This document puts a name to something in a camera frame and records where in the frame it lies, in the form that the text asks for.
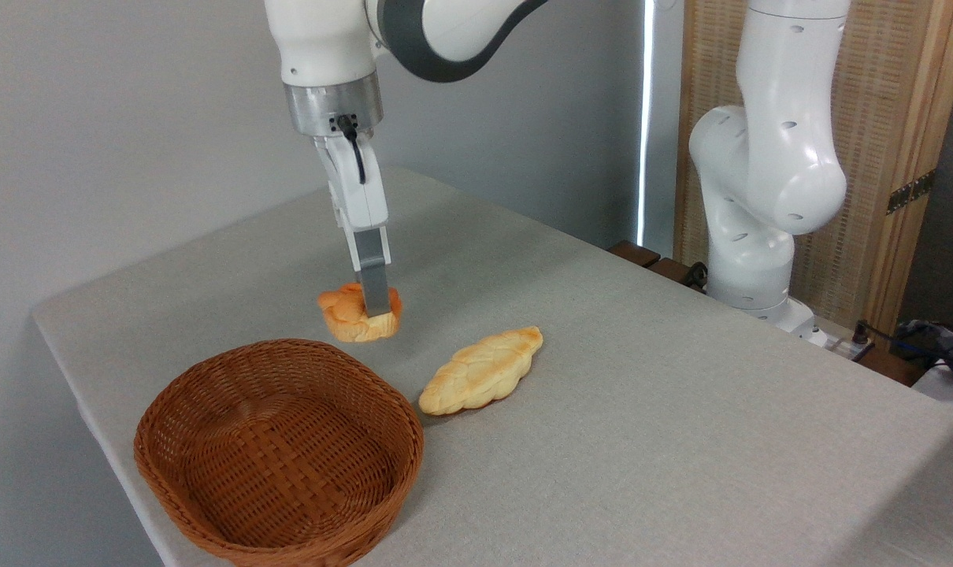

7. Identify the pale braided bread loaf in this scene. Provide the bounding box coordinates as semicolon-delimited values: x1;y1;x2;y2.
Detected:
418;326;544;417

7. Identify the black power cable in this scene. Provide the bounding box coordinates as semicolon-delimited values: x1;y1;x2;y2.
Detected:
853;318;950;365

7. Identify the orange round bread roll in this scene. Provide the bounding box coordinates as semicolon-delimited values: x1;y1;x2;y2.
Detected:
317;281;404;344

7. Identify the dark metal screen hinge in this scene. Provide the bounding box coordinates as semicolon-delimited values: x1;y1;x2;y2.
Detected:
886;169;936;216

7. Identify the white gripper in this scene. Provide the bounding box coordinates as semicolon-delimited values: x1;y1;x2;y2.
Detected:
312;130;394;319

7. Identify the dark wooden block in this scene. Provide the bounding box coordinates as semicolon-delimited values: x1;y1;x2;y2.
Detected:
647;257;695;286
606;239;663;269

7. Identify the wooden woven folding screen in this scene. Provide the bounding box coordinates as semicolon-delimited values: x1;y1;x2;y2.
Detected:
673;0;953;340

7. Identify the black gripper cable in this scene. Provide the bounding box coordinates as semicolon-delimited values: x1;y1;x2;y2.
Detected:
336;114;368;187

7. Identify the brown wicker basket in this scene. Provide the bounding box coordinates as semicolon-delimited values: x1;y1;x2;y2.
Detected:
133;339;426;567

